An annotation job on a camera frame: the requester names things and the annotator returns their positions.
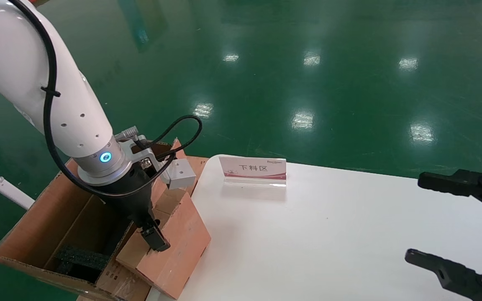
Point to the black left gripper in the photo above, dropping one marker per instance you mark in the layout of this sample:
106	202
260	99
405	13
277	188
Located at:
136	196

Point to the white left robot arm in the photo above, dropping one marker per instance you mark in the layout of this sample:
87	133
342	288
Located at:
15	62

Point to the acrylic sign with Chinese text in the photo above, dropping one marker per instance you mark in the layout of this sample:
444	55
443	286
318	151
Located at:
253	169

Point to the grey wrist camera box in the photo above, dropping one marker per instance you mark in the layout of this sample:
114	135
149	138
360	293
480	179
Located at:
180	175

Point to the small cardboard box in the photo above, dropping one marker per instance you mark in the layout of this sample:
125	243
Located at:
182	251

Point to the large open cardboard box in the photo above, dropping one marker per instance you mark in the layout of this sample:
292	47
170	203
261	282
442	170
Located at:
27	225

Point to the black foam insert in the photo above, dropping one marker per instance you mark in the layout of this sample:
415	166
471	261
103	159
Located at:
82	261

